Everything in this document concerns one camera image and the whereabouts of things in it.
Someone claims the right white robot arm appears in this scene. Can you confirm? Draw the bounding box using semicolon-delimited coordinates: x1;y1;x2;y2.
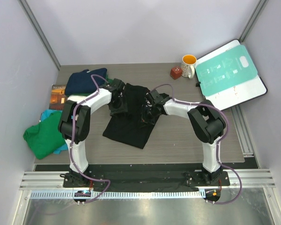
141;90;227;185

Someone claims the white board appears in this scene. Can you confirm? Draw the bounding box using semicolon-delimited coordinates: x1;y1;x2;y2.
196;39;267;110

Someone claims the teal folding template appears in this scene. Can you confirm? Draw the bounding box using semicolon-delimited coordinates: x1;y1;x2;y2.
196;45;258;97

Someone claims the white mug orange inside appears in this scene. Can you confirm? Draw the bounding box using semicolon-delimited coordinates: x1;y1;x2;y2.
180;54;197;79

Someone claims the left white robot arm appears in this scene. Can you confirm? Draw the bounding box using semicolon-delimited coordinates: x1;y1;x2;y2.
58;79;127;188

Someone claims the red cube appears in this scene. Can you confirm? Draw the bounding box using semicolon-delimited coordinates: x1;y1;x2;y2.
170;67;183;80

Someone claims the brown picture book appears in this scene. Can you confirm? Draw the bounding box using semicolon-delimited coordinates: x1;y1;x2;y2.
49;85;67;111

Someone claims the black t shirt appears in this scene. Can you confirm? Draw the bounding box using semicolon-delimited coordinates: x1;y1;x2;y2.
103;83;154;149

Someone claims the turquoise shirt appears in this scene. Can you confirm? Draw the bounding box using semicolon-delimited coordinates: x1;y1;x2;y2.
39;109;68;154

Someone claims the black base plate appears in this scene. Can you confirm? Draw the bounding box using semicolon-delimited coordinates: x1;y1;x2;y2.
60;163;230;193

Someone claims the navy blue folded shirt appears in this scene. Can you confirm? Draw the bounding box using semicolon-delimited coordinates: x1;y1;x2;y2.
65;68;107;96

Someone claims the white folded shirt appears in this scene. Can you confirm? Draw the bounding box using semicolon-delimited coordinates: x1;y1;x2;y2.
67;95;87;103

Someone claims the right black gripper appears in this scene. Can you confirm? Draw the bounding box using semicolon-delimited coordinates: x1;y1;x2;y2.
137;105;158;129

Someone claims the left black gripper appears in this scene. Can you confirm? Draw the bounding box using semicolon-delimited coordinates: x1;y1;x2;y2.
109;95;128;118

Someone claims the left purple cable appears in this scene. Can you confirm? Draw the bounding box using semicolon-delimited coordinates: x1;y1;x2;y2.
69;74;111;203

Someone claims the bright green crumpled shirt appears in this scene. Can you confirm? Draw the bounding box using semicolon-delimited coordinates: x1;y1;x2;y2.
23;112;65;160

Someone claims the dark green folded shirt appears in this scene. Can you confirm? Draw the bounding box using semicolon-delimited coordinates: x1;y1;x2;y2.
105;75;113;84

